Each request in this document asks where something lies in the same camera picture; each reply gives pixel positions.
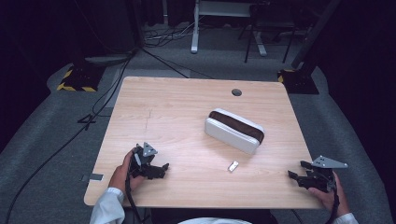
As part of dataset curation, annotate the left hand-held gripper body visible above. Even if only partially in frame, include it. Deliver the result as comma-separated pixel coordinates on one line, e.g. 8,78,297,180
128,142,161,180

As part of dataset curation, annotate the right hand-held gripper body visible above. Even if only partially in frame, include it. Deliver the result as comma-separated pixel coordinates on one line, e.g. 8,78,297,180
305,155,349,193

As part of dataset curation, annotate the person's right hand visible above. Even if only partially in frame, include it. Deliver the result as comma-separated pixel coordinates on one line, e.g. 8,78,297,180
307,172,351,218

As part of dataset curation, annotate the person's left hand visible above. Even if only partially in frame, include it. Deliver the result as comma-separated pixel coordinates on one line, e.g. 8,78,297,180
107,150,146,192

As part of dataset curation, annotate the person's white-clothed torso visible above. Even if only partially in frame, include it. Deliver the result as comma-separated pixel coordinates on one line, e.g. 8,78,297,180
177,217,254,224

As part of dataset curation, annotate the white pencil case brown lining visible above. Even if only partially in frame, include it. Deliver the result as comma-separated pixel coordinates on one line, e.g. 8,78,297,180
204,107,266,156

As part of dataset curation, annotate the yellow-black striped stand base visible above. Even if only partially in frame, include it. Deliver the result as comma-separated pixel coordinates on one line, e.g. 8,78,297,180
56,63,106,93
276,68,320,95

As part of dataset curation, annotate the black metal chair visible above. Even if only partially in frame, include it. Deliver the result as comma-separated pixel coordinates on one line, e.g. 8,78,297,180
237,2,297,64

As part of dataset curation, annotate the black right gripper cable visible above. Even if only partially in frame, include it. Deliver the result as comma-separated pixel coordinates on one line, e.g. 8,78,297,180
324,185,341,224

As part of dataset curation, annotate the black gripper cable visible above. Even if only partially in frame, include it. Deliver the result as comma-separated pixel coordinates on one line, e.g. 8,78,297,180
123,173,145,224
324,185,341,224

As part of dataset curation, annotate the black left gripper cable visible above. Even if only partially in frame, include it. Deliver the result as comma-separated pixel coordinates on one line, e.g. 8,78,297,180
123,173,145,224

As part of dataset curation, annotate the long black floor cable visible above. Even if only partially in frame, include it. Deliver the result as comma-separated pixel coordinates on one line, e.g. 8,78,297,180
3,49,138,224

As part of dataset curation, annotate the thin black floor cable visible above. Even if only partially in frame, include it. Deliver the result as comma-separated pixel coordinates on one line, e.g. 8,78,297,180
139,47,217,80

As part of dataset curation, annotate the bundle of floor cables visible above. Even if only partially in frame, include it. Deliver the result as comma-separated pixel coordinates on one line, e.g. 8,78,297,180
143,21,201,49

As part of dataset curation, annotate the dark slanted metal post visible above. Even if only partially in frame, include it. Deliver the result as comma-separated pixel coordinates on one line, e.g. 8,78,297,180
290,0,343,70

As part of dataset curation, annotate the white desk frame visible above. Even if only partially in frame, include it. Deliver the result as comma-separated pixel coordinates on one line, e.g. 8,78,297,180
190,0,268,58

